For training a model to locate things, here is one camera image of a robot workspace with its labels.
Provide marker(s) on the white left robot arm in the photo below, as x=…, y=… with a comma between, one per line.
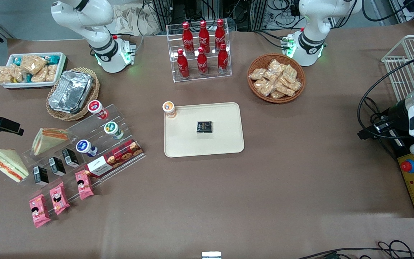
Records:
x=311, y=39

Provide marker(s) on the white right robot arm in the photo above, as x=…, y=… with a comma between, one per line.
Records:
x=95, y=32

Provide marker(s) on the pink snack packet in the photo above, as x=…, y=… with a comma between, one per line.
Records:
x=39, y=211
x=59, y=198
x=84, y=185

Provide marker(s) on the aluminium frame rack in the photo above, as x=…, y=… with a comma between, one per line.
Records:
x=239, y=14

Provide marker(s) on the orange lid yogurt cup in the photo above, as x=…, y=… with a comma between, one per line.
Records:
x=169, y=108

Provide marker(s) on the teal snack packet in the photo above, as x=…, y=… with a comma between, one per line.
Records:
x=53, y=59
x=17, y=61

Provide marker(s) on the white rectangular bin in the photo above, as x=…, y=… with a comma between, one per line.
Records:
x=61, y=63

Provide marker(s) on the small black flat box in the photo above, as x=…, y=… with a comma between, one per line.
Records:
x=204, y=127

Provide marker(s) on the red cola bottle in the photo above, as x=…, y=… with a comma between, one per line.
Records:
x=220, y=35
x=183, y=66
x=222, y=60
x=204, y=37
x=187, y=41
x=202, y=64

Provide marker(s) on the triangle sandwich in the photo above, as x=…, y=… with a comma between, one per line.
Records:
x=50, y=139
x=7, y=164

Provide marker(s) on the beige plastic tray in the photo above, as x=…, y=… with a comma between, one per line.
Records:
x=225, y=140

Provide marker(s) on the clear wrapped rice cracker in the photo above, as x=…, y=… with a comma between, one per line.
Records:
x=38, y=76
x=51, y=73
x=4, y=75
x=19, y=73
x=32, y=64

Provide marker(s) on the small white device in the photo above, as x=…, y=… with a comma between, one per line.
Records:
x=211, y=255

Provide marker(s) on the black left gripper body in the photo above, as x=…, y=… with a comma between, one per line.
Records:
x=396, y=116

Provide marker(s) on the silver foil container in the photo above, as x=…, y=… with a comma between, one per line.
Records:
x=70, y=91

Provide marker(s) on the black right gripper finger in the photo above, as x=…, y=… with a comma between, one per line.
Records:
x=9, y=123
x=13, y=131

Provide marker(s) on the round wicker basket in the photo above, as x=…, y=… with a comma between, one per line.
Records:
x=255, y=61

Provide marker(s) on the green lid yogurt cup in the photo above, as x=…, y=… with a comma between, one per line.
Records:
x=111, y=128

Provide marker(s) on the blue lid yogurt cup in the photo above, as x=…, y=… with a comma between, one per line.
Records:
x=83, y=146

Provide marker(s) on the crumpled beige cloth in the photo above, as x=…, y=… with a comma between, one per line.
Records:
x=131, y=19

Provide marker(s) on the oval wicker basket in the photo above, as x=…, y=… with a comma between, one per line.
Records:
x=93, y=93

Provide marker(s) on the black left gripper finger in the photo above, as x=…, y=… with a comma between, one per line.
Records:
x=379, y=120
x=374, y=131

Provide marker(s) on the small black carton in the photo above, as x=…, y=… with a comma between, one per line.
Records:
x=70, y=157
x=41, y=175
x=56, y=166

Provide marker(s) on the clear acrylic step stand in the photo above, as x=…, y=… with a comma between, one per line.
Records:
x=120, y=122

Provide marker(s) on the red tartan cookie box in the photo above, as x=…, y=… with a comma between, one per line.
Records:
x=119, y=156

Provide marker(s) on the red lid yogurt cup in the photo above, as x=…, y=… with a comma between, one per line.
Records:
x=95, y=107

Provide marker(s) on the clear acrylic bottle rack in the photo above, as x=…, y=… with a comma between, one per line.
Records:
x=210, y=77

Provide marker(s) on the brown wrapped snack bag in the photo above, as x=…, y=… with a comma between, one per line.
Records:
x=277, y=95
x=277, y=66
x=290, y=73
x=295, y=85
x=271, y=76
x=257, y=74
x=285, y=89
x=268, y=90
x=260, y=84

